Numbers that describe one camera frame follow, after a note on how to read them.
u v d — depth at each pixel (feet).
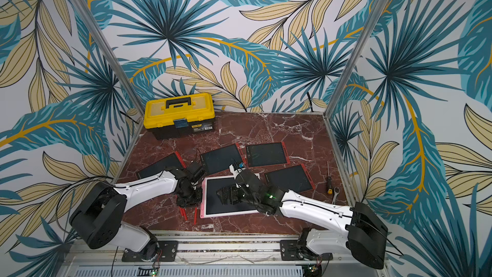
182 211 2.73
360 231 1.32
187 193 2.34
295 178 3.06
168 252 2.41
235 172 2.27
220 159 3.31
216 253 2.41
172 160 3.23
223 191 2.17
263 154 3.31
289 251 2.41
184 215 2.69
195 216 2.68
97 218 1.40
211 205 3.21
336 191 2.89
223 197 2.18
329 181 3.03
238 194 2.18
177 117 3.17
